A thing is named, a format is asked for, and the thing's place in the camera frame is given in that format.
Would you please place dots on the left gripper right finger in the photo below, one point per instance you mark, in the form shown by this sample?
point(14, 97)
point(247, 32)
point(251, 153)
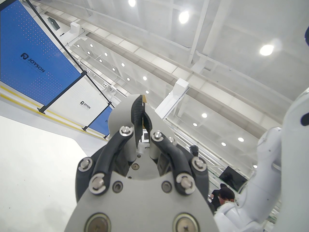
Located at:
point(159, 126)

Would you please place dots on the black monitor screen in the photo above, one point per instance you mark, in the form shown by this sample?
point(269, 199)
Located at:
point(233, 178)

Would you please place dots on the white partition panel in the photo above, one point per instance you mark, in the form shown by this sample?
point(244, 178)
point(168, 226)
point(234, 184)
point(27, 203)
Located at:
point(77, 100)

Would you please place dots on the small blue partition panel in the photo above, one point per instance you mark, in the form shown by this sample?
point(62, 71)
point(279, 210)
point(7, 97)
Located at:
point(102, 121)

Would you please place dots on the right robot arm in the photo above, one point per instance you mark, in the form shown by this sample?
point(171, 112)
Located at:
point(263, 170)

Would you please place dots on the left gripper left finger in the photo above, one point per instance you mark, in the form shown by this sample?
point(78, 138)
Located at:
point(120, 114)

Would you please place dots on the large blue partition panel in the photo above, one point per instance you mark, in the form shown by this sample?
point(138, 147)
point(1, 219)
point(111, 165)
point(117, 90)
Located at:
point(31, 56)

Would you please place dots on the robot body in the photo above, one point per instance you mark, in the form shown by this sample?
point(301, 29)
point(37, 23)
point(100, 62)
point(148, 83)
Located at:
point(295, 146)

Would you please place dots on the person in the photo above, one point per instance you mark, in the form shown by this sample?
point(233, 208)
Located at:
point(225, 195)

